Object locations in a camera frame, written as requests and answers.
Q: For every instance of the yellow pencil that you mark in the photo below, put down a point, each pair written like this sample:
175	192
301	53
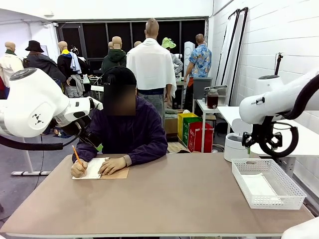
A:
76	154

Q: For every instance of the bare mannequin head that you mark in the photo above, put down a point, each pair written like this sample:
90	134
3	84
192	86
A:
137	44
110	45

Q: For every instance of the mannequin with green hat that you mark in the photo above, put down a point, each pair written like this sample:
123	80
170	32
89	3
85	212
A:
168	42

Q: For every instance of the white floor stand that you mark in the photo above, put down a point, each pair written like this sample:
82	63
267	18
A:
30	173

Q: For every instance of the white paper sheet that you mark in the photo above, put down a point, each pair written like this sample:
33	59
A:
256	186

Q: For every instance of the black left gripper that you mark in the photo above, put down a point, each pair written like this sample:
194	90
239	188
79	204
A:
88	138

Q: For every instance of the person left hand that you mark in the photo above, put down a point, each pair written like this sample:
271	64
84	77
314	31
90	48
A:
113	165

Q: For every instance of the person in navy jacket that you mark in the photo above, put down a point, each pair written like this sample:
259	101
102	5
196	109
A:
124	132

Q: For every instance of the white oval tower fan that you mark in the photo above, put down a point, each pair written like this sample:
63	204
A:
188	52

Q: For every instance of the mannequin with yellow scarf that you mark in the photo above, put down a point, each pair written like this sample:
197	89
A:
65	62

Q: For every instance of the white perforated plastic basket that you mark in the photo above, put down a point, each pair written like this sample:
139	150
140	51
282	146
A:
291	184

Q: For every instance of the black framed white panel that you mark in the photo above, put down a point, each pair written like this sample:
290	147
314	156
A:
239	62
230	49

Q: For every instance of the grey metal tray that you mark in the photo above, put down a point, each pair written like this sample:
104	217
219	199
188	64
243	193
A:
216	87

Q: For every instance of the olive green cloth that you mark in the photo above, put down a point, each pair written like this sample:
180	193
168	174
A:
173	114

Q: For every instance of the mannequin in cream shirt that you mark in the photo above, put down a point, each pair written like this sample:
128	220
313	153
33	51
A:
10	64

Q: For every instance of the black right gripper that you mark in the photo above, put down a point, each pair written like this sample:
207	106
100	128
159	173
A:
261	133

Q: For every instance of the white round trash bin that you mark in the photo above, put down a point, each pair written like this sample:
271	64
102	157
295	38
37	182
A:
234	149

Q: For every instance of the green shopping bag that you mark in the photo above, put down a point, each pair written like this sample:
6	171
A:
185	132

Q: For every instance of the person right hand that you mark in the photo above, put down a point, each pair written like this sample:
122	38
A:
78	170

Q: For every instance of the glass jar dark liquid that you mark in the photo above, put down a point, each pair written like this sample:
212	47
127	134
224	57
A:
212	100

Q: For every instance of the black tripod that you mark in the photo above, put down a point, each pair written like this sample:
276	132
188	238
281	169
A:
277	66

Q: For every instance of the brown cardboard box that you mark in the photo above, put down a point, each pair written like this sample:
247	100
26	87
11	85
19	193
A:
170	127

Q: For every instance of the mannequin in dark green hoodie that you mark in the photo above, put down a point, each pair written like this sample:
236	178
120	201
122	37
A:
114	58

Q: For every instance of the mannequin with white towel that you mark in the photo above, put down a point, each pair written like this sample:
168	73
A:
149	67

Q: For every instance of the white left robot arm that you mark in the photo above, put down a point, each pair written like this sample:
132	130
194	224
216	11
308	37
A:
32	104

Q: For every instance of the red shopping bag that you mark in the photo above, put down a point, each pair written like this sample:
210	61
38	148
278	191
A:
199	139

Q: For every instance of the small white side table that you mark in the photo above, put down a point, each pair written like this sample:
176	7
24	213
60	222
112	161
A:
203	129

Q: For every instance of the mannequin with black hat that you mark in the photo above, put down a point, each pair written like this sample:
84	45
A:
42	63

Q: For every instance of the grey cabinet box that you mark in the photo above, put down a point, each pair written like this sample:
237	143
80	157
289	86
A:
202	88

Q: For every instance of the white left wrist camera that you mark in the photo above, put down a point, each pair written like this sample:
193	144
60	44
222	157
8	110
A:
97	104

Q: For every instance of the large white table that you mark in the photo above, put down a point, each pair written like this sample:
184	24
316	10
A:
309	142

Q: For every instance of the white notepad paper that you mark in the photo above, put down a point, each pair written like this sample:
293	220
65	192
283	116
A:
93	169

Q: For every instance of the yellow shopping bag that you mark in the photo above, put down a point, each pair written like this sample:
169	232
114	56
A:
180	124

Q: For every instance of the person right forearm navy sleeve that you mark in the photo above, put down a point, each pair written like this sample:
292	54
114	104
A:
84	150

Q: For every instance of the mannequin in blue floral shirt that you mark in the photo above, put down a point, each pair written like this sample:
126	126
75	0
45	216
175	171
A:
200	62

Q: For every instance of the person left forearm navy sleeve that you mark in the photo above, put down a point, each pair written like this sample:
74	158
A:
147	152

